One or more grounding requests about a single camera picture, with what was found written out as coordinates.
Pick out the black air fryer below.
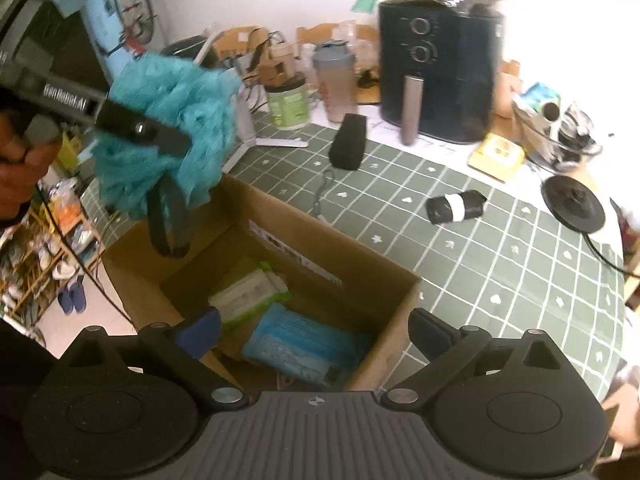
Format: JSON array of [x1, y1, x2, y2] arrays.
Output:
[[377, 0, 506, 146]]

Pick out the shaker bottle with grey lid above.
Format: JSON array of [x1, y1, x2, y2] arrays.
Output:
[[312, 40, 360, 124]]

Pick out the blue wipes packet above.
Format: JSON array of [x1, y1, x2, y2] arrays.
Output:
[[242, 303, 374, 387]]

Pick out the white jar with green label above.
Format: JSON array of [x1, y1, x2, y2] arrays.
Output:
[[263, 72, 312, 131]]

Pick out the blue slippers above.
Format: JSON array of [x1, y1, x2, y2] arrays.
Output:
[[57, 280, 89, 316]]

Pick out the brown cardboard box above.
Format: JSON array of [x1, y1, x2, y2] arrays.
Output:
[[102, 174, 422, 394]]

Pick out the yellow wipes packet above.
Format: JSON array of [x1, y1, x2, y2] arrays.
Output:
[[468, 133, 526, 184]]

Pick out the white tripod stand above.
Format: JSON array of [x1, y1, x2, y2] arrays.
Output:
[[192, 30, 309, 176]]

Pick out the black kettle base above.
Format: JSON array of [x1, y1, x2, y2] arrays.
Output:
[[540, 174, 607, 234]]

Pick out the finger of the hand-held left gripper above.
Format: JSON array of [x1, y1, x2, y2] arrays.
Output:
[[96, 99, 193, 159]]

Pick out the teal bath loofah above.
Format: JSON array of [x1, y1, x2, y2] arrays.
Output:
[[93, 53, 242, 221]]

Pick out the person's left hand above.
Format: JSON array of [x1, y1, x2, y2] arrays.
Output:
[[0, 112, 64, 227]]

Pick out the teal snack packet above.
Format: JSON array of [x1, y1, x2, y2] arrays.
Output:
[[519, 82, 562, 112]]

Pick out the green and white wipes packet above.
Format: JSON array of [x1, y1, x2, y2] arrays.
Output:
[[207, 260, 294, 332]]

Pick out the black strap loop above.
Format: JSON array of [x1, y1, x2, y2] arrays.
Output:
[[147, 175, 196, 259]]

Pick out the green checked tablecloth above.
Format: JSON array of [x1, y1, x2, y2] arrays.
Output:
[[80, 120, 627, 402]]

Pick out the glass bowl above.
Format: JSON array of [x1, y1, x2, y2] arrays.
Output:
[[512, 94, 604, 162]]

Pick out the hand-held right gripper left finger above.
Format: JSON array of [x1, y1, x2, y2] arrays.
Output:
[[59, 307, 249, 409]]

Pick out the black roll with white band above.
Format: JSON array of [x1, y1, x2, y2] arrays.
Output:
[[425, 188, 487, 226]]

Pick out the flat cardboard box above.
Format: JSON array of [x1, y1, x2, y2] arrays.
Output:
[[214, 25, 302, 87]]

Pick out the wooden shoe rack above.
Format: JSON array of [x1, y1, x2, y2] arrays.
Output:
[[0, 175, 102, 332]]

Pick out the bicycle wheel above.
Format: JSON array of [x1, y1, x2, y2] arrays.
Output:
[[110, 0, 156, 57]]

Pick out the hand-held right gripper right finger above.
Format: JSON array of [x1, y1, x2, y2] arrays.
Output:
[[381, 308, 581, 407]]

